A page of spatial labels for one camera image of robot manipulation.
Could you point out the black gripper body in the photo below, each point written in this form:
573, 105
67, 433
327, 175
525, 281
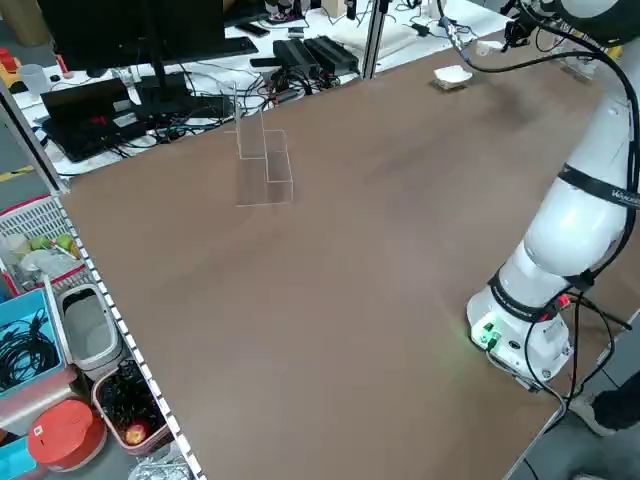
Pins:
522, 29

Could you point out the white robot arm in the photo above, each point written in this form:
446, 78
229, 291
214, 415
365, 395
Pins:
565, 235

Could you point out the clear stepped plastic holder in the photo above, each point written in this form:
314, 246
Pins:
277, 172

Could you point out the clear acrylic bottle rack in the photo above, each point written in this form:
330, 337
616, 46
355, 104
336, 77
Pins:
577, 70

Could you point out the black power adapter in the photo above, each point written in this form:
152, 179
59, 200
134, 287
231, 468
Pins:
420, 29

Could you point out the black power supply unit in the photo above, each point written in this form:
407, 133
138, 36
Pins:
332, 52
295, 54

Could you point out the small cardboard box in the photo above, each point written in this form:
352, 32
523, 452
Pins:
335, 7

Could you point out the small black device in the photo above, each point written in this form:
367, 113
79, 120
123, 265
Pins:
263, 63

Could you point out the black smartphone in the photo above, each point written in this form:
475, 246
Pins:
252, 29

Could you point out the black keyboard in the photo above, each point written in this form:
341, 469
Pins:
240, 46

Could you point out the black computer monitor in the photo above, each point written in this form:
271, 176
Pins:
130, 30

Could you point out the person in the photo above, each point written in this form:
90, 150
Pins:
610, 410

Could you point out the translucent plastic cup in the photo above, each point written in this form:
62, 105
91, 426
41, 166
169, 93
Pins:
34, 80

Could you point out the brown cardboard box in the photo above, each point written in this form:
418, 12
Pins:
30, 22

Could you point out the green fruit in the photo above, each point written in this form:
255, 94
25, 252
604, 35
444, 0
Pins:
40, 244
65, 244

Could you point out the red yellow toy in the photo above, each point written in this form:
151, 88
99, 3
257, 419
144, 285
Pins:
7, 65

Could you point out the white grey waste bin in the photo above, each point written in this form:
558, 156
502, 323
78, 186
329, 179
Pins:
90, 325

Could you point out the white lattice plastic basket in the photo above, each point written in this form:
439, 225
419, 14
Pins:
30, 220

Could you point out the red apple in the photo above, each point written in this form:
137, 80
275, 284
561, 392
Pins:
136, 434

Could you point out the pink plastic bin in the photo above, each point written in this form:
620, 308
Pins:
150, 447

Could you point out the blue plastic bin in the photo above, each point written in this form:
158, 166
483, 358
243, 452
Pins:
55, 345

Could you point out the crumpled silver foil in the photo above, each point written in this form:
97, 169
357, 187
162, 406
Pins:
160, 470

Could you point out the red round lidded container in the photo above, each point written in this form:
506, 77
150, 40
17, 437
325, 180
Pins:
65, 430

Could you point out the aluminium frame post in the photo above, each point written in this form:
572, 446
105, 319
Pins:
375, 40
30, 145

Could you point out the slotted aluminium table rail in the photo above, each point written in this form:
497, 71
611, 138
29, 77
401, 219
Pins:
130, 340

